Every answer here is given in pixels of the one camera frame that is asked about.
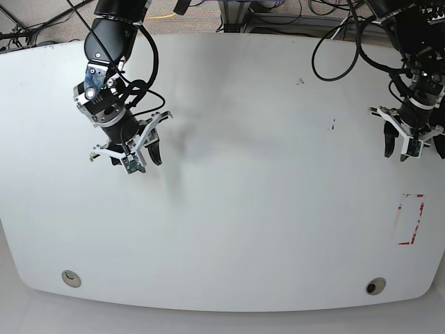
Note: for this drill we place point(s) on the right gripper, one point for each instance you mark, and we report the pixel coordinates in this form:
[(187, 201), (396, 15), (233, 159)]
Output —
[(125, 130)]

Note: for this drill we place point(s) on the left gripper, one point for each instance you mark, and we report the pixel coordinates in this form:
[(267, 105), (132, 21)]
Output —
[(415, 114)]

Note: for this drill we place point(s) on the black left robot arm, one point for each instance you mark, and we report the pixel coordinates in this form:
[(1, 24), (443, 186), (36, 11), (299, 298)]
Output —
[(416, 31)]

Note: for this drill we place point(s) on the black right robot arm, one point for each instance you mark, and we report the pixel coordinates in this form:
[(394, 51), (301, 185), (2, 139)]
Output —
[(106, 97)]

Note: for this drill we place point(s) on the red tape rectangle marking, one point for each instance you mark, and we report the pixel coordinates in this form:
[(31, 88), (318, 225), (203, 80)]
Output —
[(408, 218)]

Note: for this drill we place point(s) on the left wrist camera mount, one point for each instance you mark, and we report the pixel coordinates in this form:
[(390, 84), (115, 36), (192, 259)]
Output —
[(414, 139)]

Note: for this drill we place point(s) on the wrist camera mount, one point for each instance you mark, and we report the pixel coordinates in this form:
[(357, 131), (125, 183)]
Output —
[(130, 155), (414, 139)]

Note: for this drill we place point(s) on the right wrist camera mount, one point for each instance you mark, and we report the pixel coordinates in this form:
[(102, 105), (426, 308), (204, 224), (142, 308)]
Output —
[(130, 155)]

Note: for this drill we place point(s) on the left table cable grommet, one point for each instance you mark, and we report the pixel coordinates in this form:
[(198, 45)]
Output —
[(71, 279)]

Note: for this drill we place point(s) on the table cable grommet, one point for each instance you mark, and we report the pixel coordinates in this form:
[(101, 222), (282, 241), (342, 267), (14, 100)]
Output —
[(375, 286), (71, 279)]

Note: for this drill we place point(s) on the right table cable grommet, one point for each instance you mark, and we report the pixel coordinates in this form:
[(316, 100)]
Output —
[(375, 286)]

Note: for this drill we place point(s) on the aluminium frame stand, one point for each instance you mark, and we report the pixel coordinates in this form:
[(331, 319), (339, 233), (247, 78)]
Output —
[(233, 16)]

